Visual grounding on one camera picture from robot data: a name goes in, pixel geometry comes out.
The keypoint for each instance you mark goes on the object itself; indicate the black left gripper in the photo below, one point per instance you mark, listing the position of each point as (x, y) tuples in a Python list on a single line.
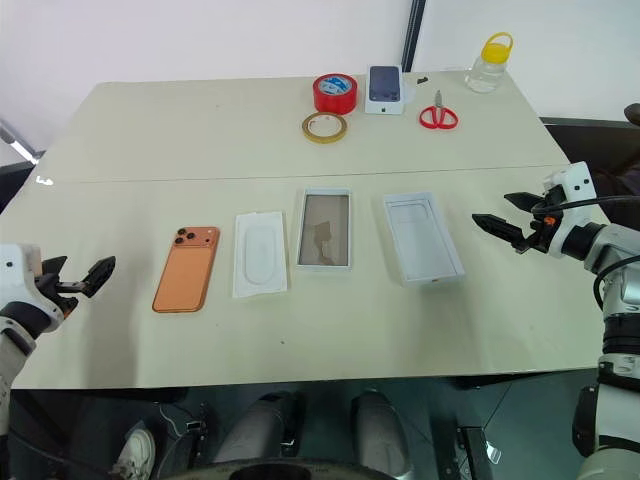
[(52, 292)]

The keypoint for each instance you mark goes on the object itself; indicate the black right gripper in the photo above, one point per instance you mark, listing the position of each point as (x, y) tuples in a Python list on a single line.
[(542, 235)]

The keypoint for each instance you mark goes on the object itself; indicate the white phone box lid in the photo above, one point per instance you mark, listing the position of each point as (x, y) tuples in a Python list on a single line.
[(425, 240)]

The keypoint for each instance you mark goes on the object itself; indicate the phone box with purple print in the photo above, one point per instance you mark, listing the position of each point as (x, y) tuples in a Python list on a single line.
[(384, 87)]

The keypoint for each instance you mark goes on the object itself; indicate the white plastic phone tray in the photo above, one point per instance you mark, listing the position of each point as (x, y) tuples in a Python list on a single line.
[(260, 255)]

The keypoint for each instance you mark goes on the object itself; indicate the white box with screen insert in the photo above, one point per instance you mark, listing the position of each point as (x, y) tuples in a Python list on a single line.
[(325, 230)]

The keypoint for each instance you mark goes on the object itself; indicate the orange smartphone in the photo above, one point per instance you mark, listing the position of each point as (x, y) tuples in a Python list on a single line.
[(185, 272)]

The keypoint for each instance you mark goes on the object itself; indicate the black chair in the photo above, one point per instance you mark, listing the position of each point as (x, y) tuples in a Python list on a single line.
[(600, 150)]

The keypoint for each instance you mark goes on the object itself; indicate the silver metal bar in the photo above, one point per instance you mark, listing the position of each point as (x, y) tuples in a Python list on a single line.
[(20, 142)]

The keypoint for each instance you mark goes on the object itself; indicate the clear jar with yellow lid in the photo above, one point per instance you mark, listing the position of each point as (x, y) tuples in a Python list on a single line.
[(485, 72)]

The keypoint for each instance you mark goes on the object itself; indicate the white sneaker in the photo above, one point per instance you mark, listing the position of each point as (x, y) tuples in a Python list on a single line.
[(136, 452)]

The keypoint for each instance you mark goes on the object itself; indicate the dark vertical pole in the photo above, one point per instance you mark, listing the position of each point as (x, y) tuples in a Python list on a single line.
[(414, 35)]

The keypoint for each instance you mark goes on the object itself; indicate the red tape roll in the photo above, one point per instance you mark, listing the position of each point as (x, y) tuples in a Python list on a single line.
[(334, 100)]

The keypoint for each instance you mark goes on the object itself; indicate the yellow tape roll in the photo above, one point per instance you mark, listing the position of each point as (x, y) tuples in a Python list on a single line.
[(309, 131)]

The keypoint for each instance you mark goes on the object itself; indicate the grey rounded shape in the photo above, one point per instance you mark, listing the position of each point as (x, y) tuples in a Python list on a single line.
[(255, 430), (380, 432)]

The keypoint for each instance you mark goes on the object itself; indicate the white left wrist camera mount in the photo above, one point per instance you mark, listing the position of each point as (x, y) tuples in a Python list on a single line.
[(15, 280)]

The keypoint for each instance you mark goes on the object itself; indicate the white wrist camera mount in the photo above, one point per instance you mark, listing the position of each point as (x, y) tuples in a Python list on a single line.
[(575, 190), (15, 280)]

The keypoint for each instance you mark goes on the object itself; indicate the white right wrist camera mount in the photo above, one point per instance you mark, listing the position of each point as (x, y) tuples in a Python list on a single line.
[(575, 190)]

